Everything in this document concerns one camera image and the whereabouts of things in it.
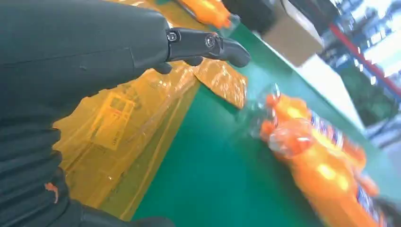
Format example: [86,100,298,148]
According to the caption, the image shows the yellow plastic sheet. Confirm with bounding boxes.
[52,0,248,221]

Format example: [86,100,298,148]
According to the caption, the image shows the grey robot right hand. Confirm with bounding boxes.
[373,197,401,227]

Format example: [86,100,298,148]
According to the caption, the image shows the black hard case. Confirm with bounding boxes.
[222,0,278,34]

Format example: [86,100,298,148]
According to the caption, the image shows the white table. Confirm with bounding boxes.
[282,0,367,132]

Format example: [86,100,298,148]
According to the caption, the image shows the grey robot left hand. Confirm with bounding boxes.
[0,0,251,227]

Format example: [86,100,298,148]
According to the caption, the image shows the orange drink bottle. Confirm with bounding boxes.
[266,119,387,227]
[247,83,367,170]
[177,0,242,32]

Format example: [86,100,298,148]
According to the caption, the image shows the green table mat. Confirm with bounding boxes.
[131,0,401,227]

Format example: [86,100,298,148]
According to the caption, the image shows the brown cardboard box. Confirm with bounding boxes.
[262,3,325,67]

